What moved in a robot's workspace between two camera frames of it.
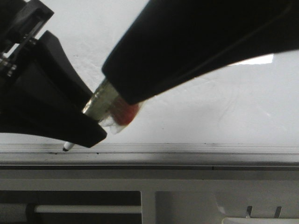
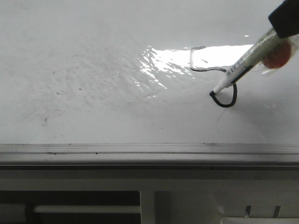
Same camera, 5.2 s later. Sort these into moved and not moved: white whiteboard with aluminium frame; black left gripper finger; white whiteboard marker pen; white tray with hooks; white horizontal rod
Moved: white whiteboard marker pen; black left gripper finger
Not moved: white whiteboard with aluminium frame; white horizontal rod; white tray with hooks
